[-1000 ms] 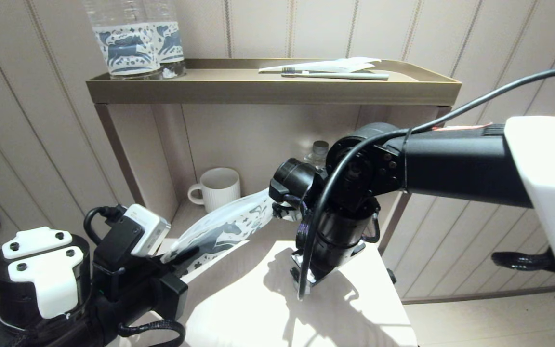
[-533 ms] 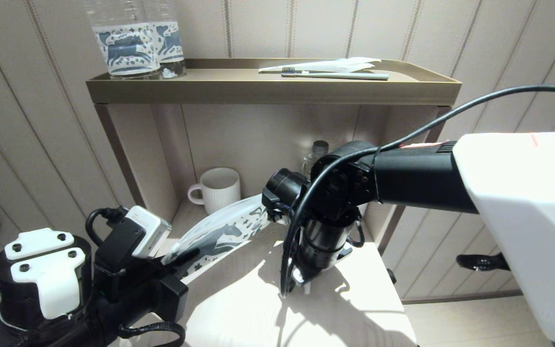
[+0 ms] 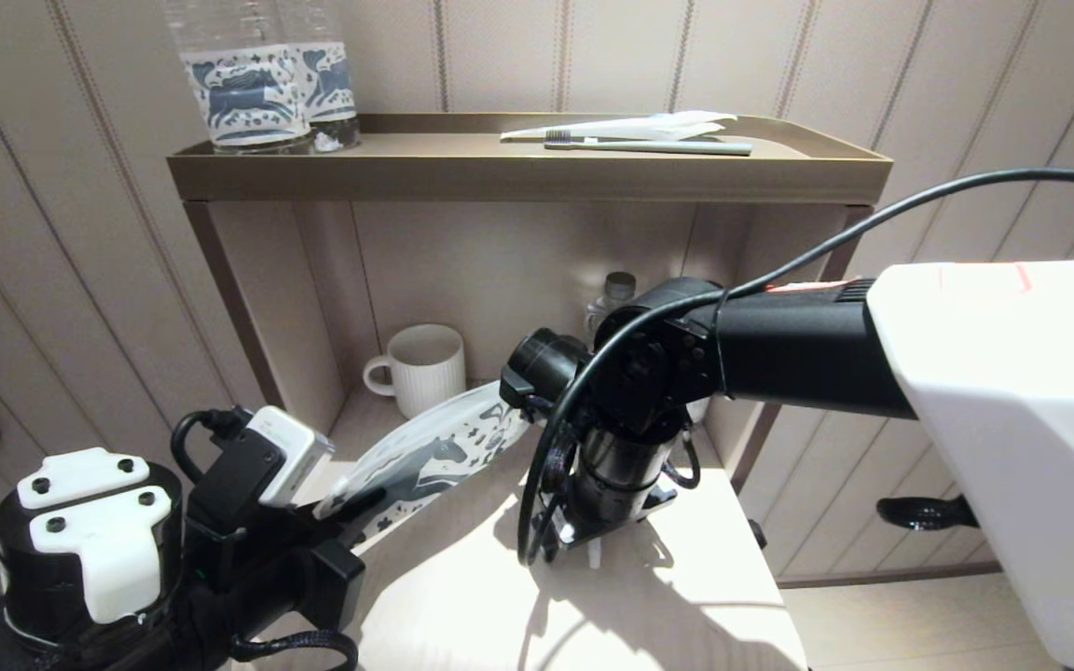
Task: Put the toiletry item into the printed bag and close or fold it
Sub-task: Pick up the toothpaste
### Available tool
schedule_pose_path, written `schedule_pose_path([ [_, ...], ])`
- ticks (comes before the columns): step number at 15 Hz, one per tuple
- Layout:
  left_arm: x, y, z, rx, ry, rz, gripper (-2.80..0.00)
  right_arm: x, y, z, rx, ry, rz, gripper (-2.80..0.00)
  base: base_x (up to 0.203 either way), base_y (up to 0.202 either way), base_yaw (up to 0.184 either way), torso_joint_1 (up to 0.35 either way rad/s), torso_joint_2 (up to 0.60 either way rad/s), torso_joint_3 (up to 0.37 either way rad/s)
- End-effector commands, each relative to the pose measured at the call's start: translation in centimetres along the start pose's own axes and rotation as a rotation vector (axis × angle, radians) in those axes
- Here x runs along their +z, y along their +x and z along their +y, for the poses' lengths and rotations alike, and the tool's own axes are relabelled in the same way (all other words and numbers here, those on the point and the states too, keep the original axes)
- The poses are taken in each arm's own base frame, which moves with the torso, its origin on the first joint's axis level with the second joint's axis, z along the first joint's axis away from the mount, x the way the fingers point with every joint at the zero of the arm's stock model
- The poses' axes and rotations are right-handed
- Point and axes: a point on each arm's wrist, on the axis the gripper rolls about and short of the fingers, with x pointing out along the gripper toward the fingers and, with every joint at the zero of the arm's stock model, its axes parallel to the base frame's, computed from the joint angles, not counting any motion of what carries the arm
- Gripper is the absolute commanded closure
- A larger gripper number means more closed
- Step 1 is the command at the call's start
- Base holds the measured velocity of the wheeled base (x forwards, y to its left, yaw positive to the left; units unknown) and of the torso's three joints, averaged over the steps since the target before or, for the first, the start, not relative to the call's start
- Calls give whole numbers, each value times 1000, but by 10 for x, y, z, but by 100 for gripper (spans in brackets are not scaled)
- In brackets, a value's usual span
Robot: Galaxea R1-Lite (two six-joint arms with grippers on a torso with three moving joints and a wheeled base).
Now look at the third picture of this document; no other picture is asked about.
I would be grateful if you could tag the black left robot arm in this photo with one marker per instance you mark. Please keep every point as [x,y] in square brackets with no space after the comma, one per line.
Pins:
[80,559]

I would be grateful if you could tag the small grey-cap water bottle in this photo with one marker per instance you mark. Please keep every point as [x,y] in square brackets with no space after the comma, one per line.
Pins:
[616,294]

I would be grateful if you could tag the black table corner fitting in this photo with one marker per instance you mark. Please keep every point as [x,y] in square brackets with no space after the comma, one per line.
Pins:
[757,534]

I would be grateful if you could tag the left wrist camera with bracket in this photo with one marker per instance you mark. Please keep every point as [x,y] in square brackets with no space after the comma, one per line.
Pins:
[267,461]

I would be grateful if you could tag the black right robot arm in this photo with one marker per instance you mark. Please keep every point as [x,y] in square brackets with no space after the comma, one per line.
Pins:
[966,373]

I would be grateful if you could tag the large deer-label water bottle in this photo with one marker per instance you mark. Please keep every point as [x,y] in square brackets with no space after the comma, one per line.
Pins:
[332,84]
[243,93]

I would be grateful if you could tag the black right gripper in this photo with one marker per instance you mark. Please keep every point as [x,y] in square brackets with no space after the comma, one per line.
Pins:
[612,522]

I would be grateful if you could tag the white ribbed mug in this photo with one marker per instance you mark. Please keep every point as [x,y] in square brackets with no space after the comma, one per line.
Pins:
[425,368]

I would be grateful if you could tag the brown open shelf unit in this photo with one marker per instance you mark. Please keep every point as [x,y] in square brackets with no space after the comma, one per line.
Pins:
[462,177]

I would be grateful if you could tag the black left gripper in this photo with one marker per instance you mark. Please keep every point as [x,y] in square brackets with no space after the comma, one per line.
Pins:
[332,578]

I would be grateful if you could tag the grey-green toothbrush dark bristles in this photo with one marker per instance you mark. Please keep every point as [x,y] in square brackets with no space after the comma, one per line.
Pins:
[667,147]

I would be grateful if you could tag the white paper wrapper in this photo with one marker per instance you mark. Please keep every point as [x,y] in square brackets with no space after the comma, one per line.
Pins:
[649,126]

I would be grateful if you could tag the white blue patterned pouch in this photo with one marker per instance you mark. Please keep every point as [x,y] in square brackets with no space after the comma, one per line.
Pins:
[444,457]

